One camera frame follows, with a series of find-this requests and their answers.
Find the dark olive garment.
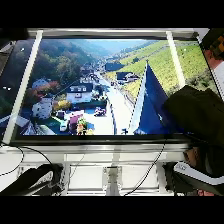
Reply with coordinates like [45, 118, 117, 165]
[162, 85, 224, 148]

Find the silver frame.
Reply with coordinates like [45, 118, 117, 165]
[0, 28, 224, 197]

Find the black cable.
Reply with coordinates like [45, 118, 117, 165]
[123, 139, 168, 197]
[0, 143, 56, 168]
[0, 146, 25, 177]

